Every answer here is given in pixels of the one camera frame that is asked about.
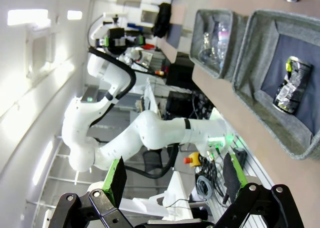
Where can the small ceiling light panel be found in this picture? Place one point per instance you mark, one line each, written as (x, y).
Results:
(74, 15)

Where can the black backpack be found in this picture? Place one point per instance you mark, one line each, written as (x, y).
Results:
(162, 20)

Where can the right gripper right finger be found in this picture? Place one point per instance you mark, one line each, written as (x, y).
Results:
(257, 205)

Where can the pink label plastic bottle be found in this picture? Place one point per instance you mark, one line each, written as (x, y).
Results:
(223, 38)

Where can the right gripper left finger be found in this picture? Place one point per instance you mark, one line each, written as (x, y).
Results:
(110, 195)

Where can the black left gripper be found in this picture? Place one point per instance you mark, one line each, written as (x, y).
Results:
(117, 39)

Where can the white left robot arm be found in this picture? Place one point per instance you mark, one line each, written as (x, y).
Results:
(155, 130)

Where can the black mesh office chair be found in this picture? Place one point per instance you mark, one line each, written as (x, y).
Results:
(152, 160)

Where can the large clear plastic bottle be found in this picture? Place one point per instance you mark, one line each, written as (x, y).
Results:
(208, 50)

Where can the ribbed aluminium base plate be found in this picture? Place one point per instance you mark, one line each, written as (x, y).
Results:
(252, 168)

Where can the yellow emergency stop button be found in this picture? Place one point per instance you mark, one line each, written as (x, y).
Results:
(193, 159)

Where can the grey fabric basket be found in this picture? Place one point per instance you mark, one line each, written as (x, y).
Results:
(250, 70)
(197, 43)

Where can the crushed black green can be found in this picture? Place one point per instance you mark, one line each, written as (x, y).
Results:
(292, 85)

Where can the black computer case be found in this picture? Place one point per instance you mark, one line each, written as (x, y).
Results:
(178, 104)

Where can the large ceiling light panel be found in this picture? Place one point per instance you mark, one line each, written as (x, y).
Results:
(27, 16)

